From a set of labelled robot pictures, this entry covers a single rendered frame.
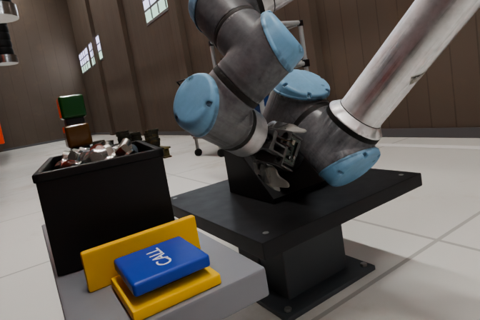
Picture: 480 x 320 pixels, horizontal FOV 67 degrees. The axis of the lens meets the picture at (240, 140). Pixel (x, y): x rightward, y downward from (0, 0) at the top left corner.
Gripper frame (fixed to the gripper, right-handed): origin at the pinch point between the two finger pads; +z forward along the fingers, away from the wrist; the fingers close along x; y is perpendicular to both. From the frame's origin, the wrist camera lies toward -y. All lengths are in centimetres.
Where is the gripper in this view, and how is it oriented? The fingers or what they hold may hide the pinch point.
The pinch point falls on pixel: (286, 158)
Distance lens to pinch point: 85.4
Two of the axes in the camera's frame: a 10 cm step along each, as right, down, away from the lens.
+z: 5.4, 2.9, 7.9
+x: 3.2, -9.4, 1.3
